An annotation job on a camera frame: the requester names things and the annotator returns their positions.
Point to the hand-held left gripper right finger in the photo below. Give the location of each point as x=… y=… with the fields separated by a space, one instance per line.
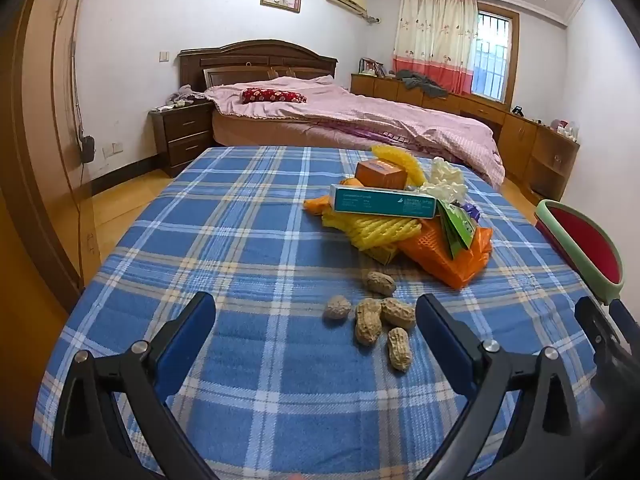
x=445 y=345

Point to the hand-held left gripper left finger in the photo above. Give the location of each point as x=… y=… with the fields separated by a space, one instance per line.
x=187 y=340

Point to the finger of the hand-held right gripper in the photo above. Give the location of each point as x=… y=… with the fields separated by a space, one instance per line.
x=607 y=330

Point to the peanut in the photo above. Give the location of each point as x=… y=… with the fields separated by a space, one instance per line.
x=367 y=322
x=381 y=283
x=337 y=308
x=398 y=313
x=400 y=350

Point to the orange plastic bag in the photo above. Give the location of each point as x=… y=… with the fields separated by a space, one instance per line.
x=440 y=260

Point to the red bucket with green rim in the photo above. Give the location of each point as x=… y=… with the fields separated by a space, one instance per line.
x=595 y=245

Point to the green paper packet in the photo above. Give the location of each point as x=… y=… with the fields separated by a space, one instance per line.
x=457 y=227

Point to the purple bag roll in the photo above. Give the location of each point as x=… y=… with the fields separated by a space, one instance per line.
x=472 y=211

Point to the teal and white box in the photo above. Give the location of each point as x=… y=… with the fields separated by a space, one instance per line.
x=380 y=202

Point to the white foam fruit net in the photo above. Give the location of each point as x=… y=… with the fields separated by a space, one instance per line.
x=445 y=180

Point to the orange cardboard box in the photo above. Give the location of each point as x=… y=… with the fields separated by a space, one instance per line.
x=380 y=175

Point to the orange peel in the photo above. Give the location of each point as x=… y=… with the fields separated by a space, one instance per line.
x=317 y=205

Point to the blue plaid cloth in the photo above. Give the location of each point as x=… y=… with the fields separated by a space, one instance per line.
x=240 y=240

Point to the group of small bottles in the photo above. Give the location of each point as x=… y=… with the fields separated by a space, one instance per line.
x=565 y=130

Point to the dark wooden nightstand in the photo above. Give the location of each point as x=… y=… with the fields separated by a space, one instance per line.
x=185 y=135

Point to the wooden cabinet unit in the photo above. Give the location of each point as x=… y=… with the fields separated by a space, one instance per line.
x=520 y=135

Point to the black power adapter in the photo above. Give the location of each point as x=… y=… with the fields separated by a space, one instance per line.
x=88 y=149

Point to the small black device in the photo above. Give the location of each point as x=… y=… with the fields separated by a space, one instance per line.
x=517 y=111

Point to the pink duvet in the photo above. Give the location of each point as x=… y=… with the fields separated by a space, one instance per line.
x=380 y=115

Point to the pile of clothes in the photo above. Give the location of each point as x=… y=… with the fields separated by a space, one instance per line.
x=184 y=94

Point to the wooden wardrobe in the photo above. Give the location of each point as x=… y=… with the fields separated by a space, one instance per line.
x=30 y=135

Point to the red patterned pillow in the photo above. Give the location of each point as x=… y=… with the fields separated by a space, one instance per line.
x=274 y=96

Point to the grey clothes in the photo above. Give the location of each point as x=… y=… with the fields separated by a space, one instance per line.
x=422 y=82

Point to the standing photo frames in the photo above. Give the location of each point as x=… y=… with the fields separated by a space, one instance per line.
x=372 y=67

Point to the wooden bed headboard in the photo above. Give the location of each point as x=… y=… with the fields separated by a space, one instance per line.
x=250 y=57

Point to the barred window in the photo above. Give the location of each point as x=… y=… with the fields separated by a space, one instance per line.
x=492 y=55

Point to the floral curtain with red hem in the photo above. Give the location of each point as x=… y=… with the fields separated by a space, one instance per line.
x=435 y=35

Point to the white wall socket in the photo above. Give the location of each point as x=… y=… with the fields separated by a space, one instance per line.
x=113 y=149

